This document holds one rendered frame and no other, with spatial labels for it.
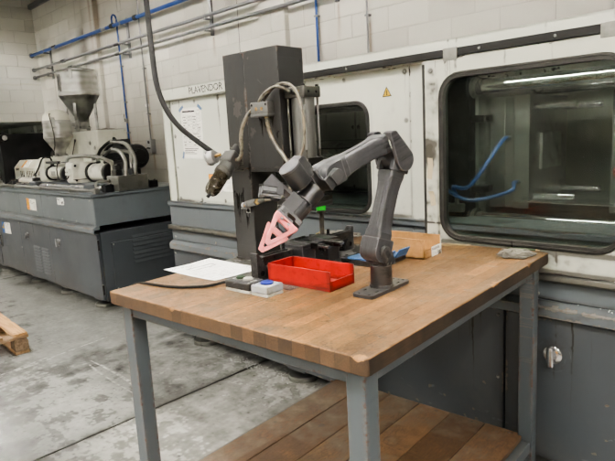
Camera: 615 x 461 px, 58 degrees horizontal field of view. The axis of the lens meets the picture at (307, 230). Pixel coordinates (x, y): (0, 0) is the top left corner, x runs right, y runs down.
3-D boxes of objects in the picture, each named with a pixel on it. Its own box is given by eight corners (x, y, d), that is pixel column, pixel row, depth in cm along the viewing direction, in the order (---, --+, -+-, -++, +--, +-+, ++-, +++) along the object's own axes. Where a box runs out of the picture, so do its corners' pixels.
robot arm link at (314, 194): (297, 195, 135) (316, 176, 137) (285, 193, 140) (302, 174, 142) (313, 214, 138) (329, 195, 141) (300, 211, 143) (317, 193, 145)
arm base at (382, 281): (350, 268, 154) (371, 272, 149) (389, 254, 168) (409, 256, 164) (351, 296, 155) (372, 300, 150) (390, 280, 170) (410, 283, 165)
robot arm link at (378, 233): (373, 261, 152) (397, 145, 153) (357, 257, 157) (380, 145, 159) (389, 264, 156) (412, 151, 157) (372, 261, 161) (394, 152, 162)
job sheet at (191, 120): (181, 159, 352) (176, 105, 346) (182, 159, 353) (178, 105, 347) (205, 158, 334) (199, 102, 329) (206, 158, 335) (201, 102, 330)
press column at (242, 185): (257, 261, 206) (242, 50, 193) (235, 257, 214) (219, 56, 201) (283, 253, 216) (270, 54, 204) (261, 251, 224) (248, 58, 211)
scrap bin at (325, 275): (330, 292, 160) (329, 272, 159) (268, 281, 176) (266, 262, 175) (354, 283, 169) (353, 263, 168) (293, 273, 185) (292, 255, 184)
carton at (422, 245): (424, 262, 194) (424, 240, 192) (364, 254, 210) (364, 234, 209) (441, 254, 203) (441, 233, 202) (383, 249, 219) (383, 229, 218)
